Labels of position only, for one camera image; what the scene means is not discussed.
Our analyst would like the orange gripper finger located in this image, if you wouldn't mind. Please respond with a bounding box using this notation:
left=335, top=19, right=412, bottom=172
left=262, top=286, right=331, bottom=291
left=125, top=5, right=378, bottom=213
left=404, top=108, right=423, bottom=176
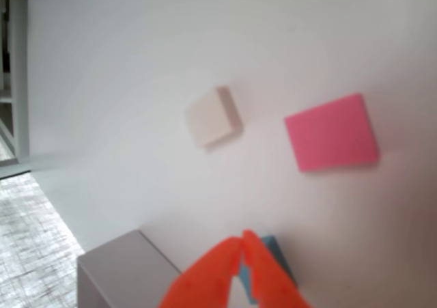
left=241, top=229, right=312, bottom=308
left=157, top=236, right=244, bottom=308

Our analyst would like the blue foam cuboid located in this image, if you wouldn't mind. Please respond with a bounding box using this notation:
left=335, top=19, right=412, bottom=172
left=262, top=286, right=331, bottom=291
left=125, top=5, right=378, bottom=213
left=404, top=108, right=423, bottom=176
left=237, top=234, right=298, bottom=305

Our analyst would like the white cardboard bin box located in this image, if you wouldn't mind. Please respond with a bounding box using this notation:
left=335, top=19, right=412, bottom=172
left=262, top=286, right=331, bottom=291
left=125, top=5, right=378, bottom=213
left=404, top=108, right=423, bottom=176
left=76, top=229, right=184, bottom=308

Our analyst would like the cream foam cuboid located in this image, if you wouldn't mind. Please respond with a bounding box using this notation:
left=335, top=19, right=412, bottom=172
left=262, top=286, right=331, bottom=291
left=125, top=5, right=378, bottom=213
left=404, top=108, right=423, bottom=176
left=184, top=85, right=244, bottom=152

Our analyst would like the pink foam cuboid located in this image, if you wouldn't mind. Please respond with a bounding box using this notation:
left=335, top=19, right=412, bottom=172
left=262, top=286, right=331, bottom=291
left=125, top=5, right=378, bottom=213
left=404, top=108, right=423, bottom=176
left=283, top=92, right=380, bottom=173

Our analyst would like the white furniture frame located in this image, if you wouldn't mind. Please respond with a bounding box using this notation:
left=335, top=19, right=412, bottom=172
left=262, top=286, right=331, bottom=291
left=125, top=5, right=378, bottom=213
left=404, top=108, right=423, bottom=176
left=0, top=0, right=31, bottom=165

